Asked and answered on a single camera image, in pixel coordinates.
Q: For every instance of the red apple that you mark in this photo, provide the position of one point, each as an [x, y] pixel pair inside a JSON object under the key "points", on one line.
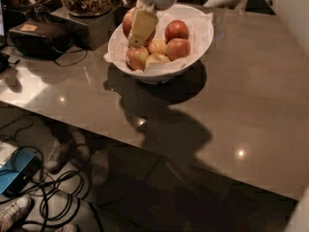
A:
{"points": [[178, 48], [127, 25], [176, 29]]}

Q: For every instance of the white paper bowl liner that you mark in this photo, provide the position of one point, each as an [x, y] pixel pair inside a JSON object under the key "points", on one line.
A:
{"points": [[199, 29]]}

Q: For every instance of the red-yellow apple front left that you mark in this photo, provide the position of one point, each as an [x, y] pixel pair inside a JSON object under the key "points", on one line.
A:
{"points": [[136, 58]]}

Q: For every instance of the white sneaker bottom left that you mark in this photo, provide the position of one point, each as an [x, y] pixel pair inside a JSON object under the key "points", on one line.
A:
{"points": [[11, 217]]}

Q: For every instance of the dark grey display stand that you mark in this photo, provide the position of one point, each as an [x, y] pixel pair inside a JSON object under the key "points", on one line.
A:
{"points": [[88, 32]]}

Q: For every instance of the black case with label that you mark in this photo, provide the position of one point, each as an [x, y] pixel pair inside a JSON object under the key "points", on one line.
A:
{"points": [[42, 40]]}

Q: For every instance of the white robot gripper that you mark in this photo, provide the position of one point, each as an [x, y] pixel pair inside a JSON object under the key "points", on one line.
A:
{"points": [[145, 21]]}

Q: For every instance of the yellow-red apple front centre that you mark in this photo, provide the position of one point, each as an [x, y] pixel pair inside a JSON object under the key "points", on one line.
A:
{"points": [[156, 58]]}

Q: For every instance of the blue box on floor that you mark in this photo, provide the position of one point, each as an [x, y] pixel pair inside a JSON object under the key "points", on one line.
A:
{"points": [[17, 170]]}

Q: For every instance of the white sneaker under table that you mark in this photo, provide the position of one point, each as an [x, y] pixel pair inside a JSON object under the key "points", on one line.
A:
{"points": [[58, 157]]}

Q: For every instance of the white bowl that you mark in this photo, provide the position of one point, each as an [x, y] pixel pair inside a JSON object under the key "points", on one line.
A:
{"points": [[161, 76]]}

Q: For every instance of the yellowish apple in middle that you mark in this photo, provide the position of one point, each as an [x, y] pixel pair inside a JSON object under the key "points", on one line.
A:
{"points": [[157, 46]]}

